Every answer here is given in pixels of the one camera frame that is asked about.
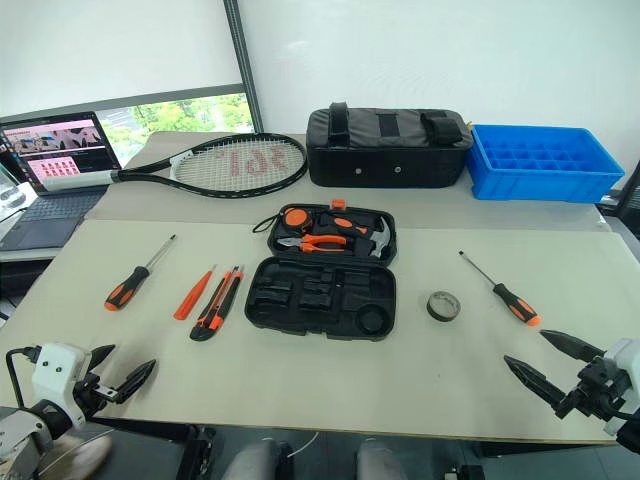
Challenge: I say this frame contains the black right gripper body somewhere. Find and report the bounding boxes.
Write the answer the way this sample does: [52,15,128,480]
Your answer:
[553,357,633,421]

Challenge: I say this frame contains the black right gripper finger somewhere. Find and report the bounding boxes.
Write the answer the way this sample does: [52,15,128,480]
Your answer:
[539,328,607,363]
[503,354,570,409]

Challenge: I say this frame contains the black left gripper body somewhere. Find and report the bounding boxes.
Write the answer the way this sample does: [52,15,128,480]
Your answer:
[74,369,127,421]

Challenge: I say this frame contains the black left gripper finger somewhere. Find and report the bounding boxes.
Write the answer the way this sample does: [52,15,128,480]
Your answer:
[114,358,158,404]
[87,344,118,380]

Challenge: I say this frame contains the thin shaft screwdriver orange black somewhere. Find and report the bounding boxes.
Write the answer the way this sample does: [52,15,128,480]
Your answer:
[457,250,542,328]

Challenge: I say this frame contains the thick shaft screwdriver orange black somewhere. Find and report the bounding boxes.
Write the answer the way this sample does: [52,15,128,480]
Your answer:
[103,234,178,312]

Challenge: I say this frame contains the orange voltage tester pen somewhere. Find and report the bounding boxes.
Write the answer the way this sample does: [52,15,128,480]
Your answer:
[172,264,218,321]

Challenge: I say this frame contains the black orange utility knife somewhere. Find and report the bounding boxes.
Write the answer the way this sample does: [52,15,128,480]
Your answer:
[189,264,247,343]

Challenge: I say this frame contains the black electrical tape roll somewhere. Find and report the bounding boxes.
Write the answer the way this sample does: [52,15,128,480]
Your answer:
[426,290,462,322]

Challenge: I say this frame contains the black tool case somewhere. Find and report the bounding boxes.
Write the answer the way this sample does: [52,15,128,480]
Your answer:
[244,198,399,343]

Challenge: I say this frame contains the brown rounded object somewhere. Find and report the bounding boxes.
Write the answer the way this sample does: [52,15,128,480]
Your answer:
[48,433,114,480]

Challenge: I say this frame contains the grey rounded robot leg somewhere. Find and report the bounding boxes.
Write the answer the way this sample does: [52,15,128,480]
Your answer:
[356,438,407,480]
[219,438,292,480]

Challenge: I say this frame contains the black office chair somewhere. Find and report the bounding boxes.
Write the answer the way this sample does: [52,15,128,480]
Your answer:
[607,162,640,236]

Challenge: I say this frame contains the blue plastic divided crate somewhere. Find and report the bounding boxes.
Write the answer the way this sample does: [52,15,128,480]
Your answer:
[466,123,627,204]

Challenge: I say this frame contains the white plastic packaging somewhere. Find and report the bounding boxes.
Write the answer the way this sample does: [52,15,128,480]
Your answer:
[0,165,32,225]

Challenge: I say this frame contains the black tennis racket white grip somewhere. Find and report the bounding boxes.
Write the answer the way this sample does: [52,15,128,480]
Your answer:
[37,131,309,199]

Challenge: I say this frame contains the open laptop computer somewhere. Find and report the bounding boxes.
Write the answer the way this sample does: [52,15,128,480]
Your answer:
[0,110,124,252]

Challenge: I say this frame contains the orange tape measure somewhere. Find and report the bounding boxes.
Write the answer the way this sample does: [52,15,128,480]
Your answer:
[252,204,315,237]

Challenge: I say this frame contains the black grey fabric bag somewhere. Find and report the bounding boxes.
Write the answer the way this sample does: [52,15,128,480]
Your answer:
[305,101,474,191]

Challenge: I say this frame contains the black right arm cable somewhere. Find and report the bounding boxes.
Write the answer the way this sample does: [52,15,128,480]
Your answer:
[603,407,640,424]

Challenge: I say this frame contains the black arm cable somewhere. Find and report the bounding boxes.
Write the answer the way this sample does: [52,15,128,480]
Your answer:
[4,346,42,417]
[603,407,640,424]

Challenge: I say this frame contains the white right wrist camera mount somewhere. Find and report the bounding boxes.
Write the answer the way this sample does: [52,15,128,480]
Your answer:
[601,338,640,437]

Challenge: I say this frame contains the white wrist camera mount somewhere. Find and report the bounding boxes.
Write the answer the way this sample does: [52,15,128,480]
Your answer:
[30,342,94,429]
[601,338,640,437]

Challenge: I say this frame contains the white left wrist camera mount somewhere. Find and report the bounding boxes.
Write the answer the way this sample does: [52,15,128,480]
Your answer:
[30,342,94,429]

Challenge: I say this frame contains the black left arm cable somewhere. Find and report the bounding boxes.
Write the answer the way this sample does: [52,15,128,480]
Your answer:
[4,346,42,417]

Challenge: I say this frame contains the thin white cable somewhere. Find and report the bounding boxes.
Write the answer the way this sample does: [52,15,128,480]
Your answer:
[286,433,322,459]

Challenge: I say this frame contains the orange handled pliers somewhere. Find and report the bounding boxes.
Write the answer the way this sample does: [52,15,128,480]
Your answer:
[275,233,348,257]

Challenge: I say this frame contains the claw hammer orange black handle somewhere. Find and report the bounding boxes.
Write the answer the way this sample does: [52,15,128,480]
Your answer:
[318,211,395,263]

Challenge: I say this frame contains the grey window frame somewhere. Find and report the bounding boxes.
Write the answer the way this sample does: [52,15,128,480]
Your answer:
[0,0,267,134]

